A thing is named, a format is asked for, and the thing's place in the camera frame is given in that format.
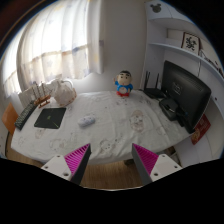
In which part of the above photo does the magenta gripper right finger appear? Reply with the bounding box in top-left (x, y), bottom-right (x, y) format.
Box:
top-left (132, 144), bottom-right (182, 185)

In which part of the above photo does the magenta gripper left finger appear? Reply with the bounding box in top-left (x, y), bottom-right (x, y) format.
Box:
top-left (42, 144), bottom-right (91, 185)

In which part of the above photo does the black mouse pad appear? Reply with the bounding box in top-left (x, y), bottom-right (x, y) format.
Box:
top-left (34, 108), bottom-right (66, 129)

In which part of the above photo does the black computer monitor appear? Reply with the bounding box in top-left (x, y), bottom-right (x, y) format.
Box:
top-left (161, 61), bottom-right (211, 134)

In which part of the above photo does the white patterned tablecloth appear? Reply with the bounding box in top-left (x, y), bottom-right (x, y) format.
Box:
top-left (11, 90), bottom-right (189, 164)

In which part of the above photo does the black monitor stand base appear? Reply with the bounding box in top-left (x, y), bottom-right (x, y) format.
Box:
top-left (159, 98), bottom-right (179, 121)

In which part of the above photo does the red decorative packet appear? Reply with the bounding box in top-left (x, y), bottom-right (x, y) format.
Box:
top-left (191, 115), bottom-right (211, 145)

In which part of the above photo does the black keyboard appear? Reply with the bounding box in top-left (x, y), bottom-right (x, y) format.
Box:
top-left (14, 101), bottom-right (36, 130)

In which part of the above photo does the black wifi router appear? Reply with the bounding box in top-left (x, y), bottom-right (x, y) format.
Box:
top-left (143, 71), bottom-right (165, 98)

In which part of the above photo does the wooden model ship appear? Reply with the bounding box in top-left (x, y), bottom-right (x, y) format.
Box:
top-left (32, 83), bottom-right (51, 108)

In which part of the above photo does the orange chair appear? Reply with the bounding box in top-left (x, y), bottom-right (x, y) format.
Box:
top-left (2, 103), bottom-right (18, 135)

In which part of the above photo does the cartoon boy figurine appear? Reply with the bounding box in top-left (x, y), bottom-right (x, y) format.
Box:
top-left (114, 70), bottom-right (133, 97)

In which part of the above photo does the sheer white curtain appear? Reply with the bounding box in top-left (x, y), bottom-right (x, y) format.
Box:
top-left (0, 0), bottom-right (104, 97)

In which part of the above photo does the framed calligraphy picture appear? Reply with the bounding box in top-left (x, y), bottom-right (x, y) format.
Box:
top-left (181, 32), bottom-right (200, 55)

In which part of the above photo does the white wall shelf unit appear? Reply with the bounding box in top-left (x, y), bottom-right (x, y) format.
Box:
top-left (141, 0), bottom-right (224, 167)

